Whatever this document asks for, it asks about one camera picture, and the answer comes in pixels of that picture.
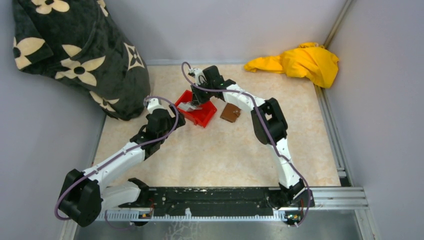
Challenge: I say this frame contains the grey cards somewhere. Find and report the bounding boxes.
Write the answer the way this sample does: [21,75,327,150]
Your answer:
[177,102,203,112]

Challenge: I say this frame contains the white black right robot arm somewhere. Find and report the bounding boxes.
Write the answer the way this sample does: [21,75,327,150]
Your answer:
[183,65,313,209]

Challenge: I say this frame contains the yellow crumpled cloth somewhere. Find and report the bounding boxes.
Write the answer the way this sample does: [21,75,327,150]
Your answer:
[243,42,340,89]

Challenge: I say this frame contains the red plastic bin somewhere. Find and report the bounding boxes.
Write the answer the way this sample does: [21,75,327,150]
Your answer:
[174,90,217,128]

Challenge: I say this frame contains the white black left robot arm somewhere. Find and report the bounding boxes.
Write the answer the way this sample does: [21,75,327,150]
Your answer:
[54,96,186,227]

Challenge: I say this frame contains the brown leather card holder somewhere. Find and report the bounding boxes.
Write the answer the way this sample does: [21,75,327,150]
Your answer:
[220,103,241,123]

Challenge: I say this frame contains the white slotted cable duct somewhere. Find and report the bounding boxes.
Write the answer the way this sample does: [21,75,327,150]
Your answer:
[106,208,288,222]

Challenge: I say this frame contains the aluminium frame rail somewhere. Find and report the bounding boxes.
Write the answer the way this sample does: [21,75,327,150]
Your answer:
[264,186,369,211]

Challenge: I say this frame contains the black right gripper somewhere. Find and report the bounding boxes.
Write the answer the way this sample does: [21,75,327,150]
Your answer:
[190,80,213,107]

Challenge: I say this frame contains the black floral plush blanket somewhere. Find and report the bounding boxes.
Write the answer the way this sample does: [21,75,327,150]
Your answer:
[11,0,151,121]

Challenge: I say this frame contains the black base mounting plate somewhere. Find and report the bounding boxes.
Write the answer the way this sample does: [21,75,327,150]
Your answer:
[117,186,316,218]

